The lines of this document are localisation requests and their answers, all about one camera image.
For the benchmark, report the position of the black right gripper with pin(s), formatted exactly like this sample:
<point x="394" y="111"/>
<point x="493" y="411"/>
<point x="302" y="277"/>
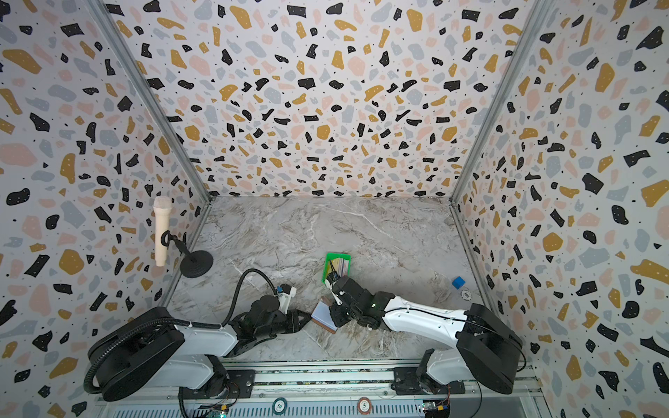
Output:
<point x="336" y="311"/>

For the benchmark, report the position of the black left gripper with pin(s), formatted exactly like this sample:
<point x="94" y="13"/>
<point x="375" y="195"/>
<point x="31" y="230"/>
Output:
<point x="297" y="323"/>

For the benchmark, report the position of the brown leather card holder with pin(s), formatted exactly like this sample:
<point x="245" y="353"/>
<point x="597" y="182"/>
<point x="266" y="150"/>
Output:
<point x="322" y="317"/>

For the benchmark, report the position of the green plastic card tray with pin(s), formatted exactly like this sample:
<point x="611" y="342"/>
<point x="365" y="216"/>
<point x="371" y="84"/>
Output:
<point x="330" y="256"/>

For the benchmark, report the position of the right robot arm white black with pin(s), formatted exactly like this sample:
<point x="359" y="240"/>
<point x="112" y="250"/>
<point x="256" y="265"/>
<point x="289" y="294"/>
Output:
<point x="481" y="347"/>

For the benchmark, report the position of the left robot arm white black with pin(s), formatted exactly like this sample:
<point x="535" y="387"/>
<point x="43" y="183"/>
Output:
<point x="158" y="350"/>

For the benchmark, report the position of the stack of cards in tray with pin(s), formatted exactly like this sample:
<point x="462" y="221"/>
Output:
<point x="337" y="268"/>

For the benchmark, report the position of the black microphone stand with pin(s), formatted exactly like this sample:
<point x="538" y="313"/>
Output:
<point x="193" y="264"/>

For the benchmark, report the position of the blue cube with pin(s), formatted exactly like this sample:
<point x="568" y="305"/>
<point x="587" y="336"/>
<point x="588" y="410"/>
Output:
<point x="458" y="283"/>

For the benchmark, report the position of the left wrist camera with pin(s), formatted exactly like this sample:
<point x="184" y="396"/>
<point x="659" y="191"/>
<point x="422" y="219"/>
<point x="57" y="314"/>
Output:
<point x="285" y="293"/>

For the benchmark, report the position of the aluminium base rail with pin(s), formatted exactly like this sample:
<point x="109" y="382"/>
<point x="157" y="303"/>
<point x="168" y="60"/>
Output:
<point x="334" y="389"/>

